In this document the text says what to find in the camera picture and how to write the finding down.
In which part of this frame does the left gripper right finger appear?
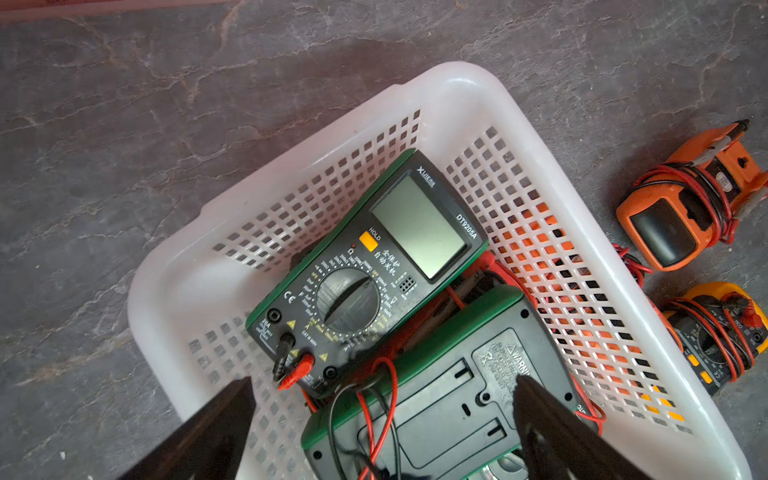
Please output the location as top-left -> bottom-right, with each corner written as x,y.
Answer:
513,376 -> 648,479

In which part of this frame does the orange multimeter with leads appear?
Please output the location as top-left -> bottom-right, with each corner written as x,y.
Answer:
616,119 -> 767,271

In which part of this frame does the green multimeter face up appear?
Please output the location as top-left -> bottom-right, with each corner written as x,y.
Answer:
246,148 -> 489,398

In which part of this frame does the yellow black multimeter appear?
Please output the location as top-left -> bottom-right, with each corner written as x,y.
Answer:
660,282 -> 767,395

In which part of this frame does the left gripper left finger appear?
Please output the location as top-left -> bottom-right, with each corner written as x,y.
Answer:
121,376 -> 257,479

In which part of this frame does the white plastic perforated basket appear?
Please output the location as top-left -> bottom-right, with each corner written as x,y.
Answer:
127,62 -> 751,479

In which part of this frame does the green multimeter face down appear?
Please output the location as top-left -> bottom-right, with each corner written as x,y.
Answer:
301,285 -> 583,479

